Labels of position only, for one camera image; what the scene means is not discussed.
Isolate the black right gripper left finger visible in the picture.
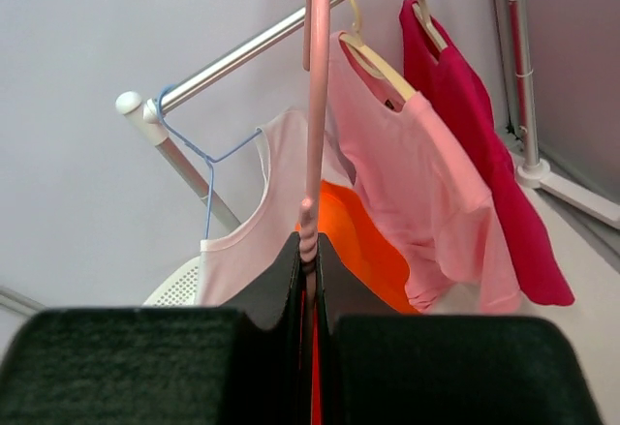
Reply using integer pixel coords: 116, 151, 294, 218
1, 234, 306, 424

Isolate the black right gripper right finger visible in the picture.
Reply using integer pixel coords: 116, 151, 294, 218
317, 235, 602, 424

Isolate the orange t shirt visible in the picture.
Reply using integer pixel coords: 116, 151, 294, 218
311, 181, 418, 424

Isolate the cream wooden hanger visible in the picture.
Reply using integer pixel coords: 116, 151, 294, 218
338, 0, 417, 101

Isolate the pink wire hanger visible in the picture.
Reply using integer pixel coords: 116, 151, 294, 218
299, 0, 330, 310

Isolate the pale pink t shirt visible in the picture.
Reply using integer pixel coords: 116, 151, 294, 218
195, 109, 307, 306

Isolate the crimson t shirt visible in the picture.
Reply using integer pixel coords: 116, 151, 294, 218
399, 0, 575, 307

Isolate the cream hanger of crimson shirt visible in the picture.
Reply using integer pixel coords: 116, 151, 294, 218
412, 0, 448, 52

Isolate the white plastic basket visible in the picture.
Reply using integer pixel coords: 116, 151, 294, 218
143, 257, 200, 307

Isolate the metal clothes rack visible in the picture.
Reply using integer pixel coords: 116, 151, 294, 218
115, 0, 619, 229

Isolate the blue wire hanger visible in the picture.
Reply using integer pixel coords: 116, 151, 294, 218
155, 85, 263, 239

